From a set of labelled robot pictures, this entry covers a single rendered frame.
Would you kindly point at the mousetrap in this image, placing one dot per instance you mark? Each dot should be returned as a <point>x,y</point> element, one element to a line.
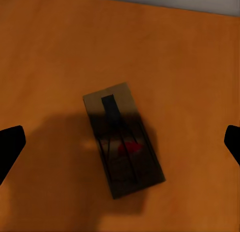
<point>127,154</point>

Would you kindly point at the cabinet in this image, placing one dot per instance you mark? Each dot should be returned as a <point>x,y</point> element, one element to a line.
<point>183,71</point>

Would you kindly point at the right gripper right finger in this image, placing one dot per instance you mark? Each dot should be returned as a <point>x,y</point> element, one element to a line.
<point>232,141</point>

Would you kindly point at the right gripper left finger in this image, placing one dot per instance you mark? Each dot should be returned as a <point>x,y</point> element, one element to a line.
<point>12,141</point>

